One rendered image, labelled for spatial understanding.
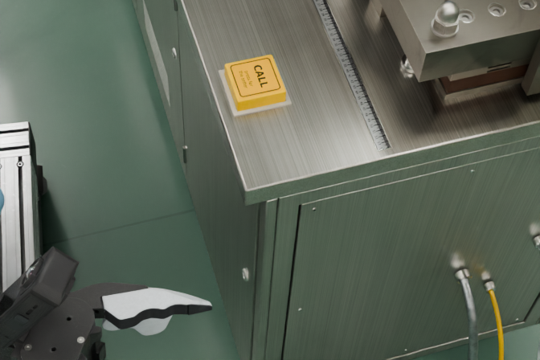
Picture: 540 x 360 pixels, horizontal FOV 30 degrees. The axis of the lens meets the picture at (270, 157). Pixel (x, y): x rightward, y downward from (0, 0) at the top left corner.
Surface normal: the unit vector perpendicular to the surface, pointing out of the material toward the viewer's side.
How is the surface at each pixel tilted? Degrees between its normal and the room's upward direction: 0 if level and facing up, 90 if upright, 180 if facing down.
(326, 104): 0
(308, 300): 90
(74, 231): 0
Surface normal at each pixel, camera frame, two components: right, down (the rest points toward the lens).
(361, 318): 0.29, 0.80
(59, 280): 0.57, -0.45
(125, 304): 0.07, -0.66
